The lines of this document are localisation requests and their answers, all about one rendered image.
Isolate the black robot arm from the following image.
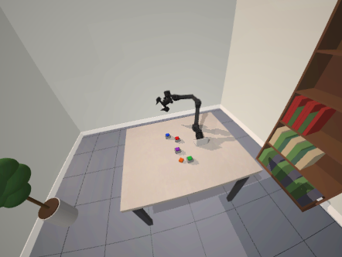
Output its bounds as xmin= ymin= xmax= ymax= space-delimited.
xmin=163 ymin=91 xmax=204 ymax=139

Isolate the green button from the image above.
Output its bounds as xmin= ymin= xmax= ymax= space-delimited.
xmin=186 ymin=156 xmax=193 ymax=163

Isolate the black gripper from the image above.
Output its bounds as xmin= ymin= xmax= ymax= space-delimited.
xmin=156 ymin=97 xmax=169 ymax=112

